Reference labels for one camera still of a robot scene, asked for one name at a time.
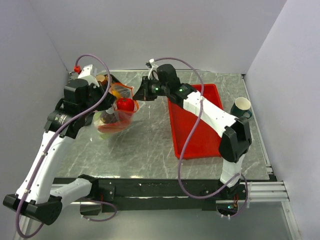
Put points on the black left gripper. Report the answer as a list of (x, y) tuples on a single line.
[(110, 99)]

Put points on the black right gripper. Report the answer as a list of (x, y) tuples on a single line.
[(143, 94)]

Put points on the red toy bell pepper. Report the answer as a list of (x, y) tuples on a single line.
[(125, 104)]

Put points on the small orange toy fruit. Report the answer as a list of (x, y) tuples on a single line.
[(116, 94)]

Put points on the dark purple toy onion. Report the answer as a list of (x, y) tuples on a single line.
[(108, 118)]

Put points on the clear zip top bag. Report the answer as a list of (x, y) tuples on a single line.
[(124, 117)]

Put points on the toy watermelon slice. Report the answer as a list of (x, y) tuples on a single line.
[(111, 128)]

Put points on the toy cauliflower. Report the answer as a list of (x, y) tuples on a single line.
[(105, 135)]

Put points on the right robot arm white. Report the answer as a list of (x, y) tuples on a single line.
[(235, 134)]

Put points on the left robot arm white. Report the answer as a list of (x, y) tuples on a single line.
[(35, 199)]

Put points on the brown ceramic cup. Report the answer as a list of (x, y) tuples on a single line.
[(102, 79)]

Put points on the black serving tray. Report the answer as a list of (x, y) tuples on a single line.
[(114, 80)]

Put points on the red plastic bin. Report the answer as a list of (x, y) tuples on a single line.
[(204, 142)]

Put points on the dark green mug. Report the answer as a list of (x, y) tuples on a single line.
[(241, 108)]

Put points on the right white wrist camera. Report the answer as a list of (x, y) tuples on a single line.
[(151, 64)]

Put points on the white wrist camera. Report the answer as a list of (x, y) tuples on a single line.
[(86, 72), (151, 64)]

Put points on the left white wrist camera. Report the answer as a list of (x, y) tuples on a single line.
[(86, 72)]

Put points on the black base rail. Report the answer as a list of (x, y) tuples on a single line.
[(136, 194)]

